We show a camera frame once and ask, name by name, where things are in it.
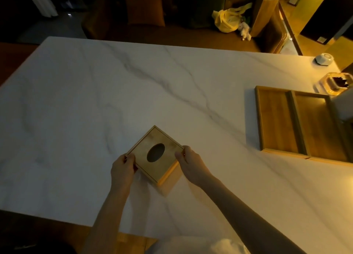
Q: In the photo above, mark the orange cushion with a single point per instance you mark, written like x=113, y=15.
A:
x=143, y=5

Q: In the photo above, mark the white box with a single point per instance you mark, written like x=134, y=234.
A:
x=343, y=106

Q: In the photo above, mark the dark brown sofa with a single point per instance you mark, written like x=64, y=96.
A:
x=176, y=22

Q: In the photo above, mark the wooden tissue box with oval hole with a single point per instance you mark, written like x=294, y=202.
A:
x=156, y=157

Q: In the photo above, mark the person's right thumb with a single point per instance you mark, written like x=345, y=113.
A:
x=179, y=159

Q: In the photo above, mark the wooden two-compartment tray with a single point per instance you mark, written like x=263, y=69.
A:
x=302, y=124

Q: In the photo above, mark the small white plush toy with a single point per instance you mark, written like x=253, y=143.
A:
x=245, y=30

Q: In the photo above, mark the person's left forearm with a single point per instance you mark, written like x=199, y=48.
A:
x=106, y=220

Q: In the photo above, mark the brown paper bag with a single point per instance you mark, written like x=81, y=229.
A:
x=263, y=14

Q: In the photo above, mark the person's left thumb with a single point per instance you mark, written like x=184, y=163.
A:
x=131, y=160

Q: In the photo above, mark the person's right hand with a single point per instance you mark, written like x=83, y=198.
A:
x=193, y=167

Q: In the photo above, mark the white hexagonal dish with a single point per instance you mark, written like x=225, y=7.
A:
x=324, y=59

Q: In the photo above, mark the person's left hand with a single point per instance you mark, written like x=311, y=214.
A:
x=122, y=171

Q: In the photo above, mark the glass ashtray with dark contents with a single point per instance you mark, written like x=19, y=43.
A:
x=337, y=83

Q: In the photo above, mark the yellow plastic bag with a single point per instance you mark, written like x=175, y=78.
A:
x=227, y=21

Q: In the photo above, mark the person's right forearm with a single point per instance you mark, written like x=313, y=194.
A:
x=248, y=220

